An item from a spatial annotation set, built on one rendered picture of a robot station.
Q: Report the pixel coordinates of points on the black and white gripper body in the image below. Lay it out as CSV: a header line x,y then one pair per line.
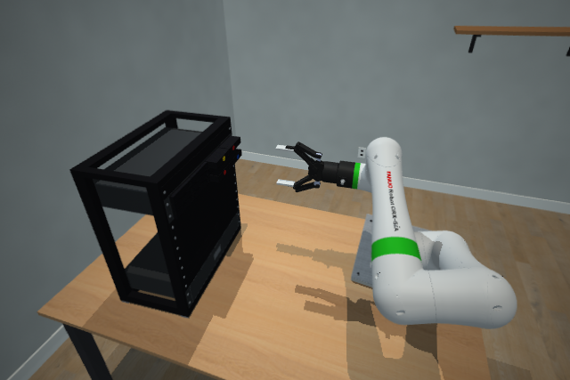
x,y
326,171

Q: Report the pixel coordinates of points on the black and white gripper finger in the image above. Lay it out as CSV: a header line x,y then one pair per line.
x,y
297,186
302,151

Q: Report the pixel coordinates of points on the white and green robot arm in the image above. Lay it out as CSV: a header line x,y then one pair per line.
x,y
403,292

